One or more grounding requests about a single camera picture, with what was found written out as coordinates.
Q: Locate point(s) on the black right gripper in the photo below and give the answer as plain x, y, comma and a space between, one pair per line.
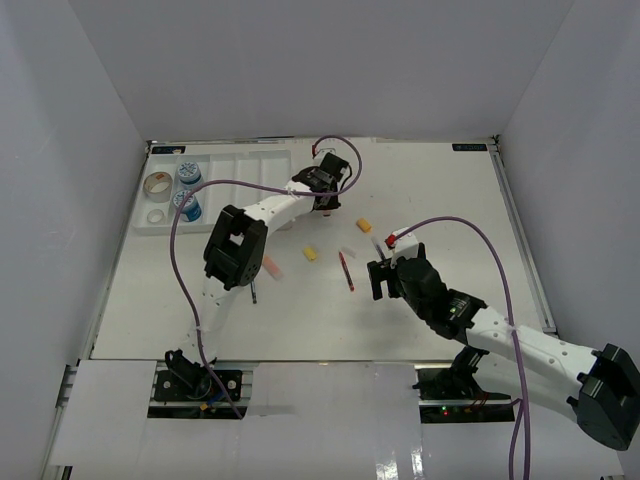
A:
382, 271

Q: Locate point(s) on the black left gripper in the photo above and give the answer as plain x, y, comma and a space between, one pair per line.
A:
331, 205

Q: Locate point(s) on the purple gel pen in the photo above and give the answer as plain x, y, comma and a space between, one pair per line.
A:
378, 248

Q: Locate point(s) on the red gel pen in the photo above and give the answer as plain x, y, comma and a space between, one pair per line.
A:
346, 271

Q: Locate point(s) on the black pen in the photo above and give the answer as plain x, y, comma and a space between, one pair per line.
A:
253, 293

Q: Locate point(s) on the blue slime jar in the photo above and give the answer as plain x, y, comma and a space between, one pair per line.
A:
187, 205
189, 176

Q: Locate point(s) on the large clear tape roll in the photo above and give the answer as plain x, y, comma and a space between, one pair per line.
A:
157, 187

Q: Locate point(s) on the small clear tape roll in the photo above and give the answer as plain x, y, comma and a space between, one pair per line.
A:
156, 217

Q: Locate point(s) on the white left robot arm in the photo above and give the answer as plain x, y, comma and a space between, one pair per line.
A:
234, 252

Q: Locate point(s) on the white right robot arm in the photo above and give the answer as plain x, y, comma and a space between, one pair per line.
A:
597, 389

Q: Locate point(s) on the clear pen cap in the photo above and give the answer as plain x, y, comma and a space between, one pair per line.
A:
348, 251

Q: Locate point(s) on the yellow cap near tape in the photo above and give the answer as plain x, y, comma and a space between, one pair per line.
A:
364, 225

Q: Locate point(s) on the yellow eraser block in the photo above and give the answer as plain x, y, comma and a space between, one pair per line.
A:
310, 253

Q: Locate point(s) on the pink orange highlighter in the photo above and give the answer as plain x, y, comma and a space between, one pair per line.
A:
272, 268

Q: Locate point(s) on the white compartment tray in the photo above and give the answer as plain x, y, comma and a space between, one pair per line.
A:
271, 168

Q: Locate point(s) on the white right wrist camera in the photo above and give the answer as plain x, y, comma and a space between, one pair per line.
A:
402, 245

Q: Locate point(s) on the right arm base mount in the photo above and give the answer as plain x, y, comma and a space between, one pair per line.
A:
456, 382

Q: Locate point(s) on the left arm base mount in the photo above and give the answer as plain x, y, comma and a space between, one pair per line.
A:
183, 380

